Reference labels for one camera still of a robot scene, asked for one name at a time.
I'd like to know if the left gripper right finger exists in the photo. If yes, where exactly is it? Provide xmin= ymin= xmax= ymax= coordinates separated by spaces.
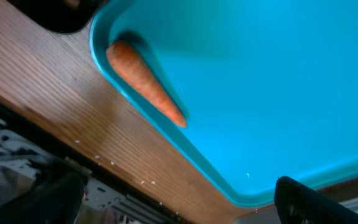
xmin=274 ymin=176 xmax=358 ymax=224

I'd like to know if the orange carrot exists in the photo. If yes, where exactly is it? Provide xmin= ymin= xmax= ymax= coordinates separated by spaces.
xmin=106 ymin=40 xmax=187 ymax=128

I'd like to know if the teal serving tray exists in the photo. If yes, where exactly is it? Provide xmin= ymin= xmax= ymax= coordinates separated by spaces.
xmin=89 ymin=0 xmax=358 ymax=207

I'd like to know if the black tray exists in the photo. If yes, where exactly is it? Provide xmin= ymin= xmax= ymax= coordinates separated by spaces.
xmin=8 ymin=0 xmax=109 ymax=34

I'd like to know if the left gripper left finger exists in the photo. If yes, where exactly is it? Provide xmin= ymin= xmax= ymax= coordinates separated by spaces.
xmin=0 ymin=162 xmax=88 ymax=223

